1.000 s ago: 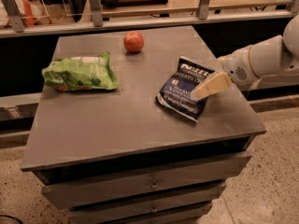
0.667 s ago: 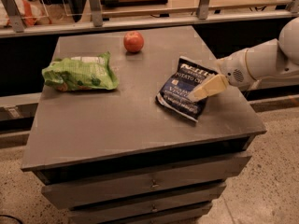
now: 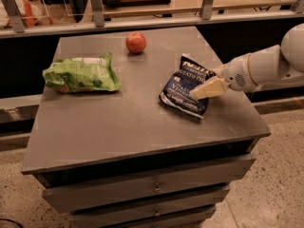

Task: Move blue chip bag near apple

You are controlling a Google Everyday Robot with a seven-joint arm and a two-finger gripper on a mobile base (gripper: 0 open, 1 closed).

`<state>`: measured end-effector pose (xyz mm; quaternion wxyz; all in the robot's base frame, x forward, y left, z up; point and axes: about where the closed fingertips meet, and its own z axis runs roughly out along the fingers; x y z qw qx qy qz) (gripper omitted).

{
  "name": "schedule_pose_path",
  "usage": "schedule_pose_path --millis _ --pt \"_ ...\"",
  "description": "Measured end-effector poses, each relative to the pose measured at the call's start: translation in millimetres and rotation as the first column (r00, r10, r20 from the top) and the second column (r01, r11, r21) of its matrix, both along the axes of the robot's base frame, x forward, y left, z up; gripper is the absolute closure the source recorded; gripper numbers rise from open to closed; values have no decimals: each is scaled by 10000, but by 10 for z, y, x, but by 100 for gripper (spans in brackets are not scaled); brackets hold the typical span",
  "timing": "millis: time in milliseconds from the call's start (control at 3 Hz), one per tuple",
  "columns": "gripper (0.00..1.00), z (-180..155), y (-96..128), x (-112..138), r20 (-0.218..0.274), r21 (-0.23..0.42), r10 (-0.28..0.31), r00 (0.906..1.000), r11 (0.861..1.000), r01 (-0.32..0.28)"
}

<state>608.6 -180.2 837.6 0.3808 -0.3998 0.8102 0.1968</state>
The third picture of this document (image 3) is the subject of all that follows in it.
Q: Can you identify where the blue potato chip bag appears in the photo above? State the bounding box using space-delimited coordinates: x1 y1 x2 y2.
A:
159 54 216 119

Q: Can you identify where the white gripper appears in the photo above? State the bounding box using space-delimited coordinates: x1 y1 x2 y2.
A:
189 54 257 100

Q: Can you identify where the grey drawer cabinet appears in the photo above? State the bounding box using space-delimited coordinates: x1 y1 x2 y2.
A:
22 27 270 228

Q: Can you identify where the orange white bag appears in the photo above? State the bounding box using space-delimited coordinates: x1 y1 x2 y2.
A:
0 0 52 28

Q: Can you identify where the red apple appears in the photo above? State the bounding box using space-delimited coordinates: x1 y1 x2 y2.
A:
125 31 146 54

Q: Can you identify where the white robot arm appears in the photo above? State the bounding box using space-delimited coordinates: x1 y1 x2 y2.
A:
190 24 304 100

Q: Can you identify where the metal railing frame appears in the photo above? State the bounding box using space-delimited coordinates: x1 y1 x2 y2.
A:
0 0 304 39

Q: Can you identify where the black floor cable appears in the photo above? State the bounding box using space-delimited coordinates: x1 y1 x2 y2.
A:
0 218 25 228

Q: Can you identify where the green chip bag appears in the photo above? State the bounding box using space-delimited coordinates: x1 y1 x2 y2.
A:
43 53 121 93

